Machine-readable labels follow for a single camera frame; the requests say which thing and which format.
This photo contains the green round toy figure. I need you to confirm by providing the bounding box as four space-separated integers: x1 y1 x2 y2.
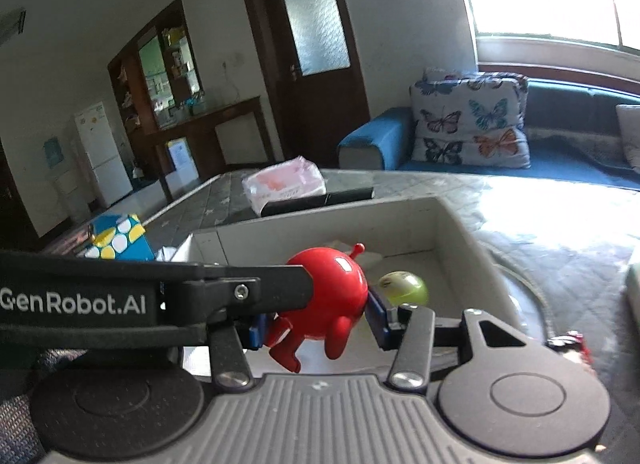
378 271 428 306

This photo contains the red round toy figure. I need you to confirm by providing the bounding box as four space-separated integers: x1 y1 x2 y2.
265 243 369 373

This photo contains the gloved forearm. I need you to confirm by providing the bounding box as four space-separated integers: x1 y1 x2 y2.
1 346 66 463

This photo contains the white open storage box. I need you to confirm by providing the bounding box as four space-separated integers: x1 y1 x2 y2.
164 195 526 380

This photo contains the black flat remote bar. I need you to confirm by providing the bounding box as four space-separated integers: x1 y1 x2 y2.
260 187 374 218

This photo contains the blue yellow patterned box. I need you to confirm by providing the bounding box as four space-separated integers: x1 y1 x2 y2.
77 213 154 261

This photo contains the brown haired doll figure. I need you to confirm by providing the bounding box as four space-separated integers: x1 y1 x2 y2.
546 331 593 370

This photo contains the pink tissue pack far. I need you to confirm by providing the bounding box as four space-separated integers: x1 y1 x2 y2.
242 156 326 216

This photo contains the pink tissue pack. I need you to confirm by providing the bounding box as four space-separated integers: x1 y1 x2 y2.
625 263 640 323
242 156 326 216

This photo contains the grey quilted mat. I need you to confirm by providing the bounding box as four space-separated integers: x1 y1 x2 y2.
142 168 640 425

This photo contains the white refrigerator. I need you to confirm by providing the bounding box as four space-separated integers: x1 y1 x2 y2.
74 103 132 208

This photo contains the butterfly print pillow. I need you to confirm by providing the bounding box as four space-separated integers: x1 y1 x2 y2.
409 72 530 169

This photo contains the water dispenser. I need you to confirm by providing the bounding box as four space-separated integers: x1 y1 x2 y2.
43 137 90 224

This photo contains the pink tissue pack near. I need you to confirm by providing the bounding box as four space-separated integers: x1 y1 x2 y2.
625 263 640 323

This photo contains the blue sofa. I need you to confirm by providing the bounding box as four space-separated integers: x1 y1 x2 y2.
337 72 639 190

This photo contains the dark wooden cabinet shelf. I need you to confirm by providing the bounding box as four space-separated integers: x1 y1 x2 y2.
107 0 276 202

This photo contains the grey cushion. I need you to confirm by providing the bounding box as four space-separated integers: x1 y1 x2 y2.
616 104 640 173

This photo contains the dark wooden door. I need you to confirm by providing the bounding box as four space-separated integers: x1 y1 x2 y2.
244 0 370 167

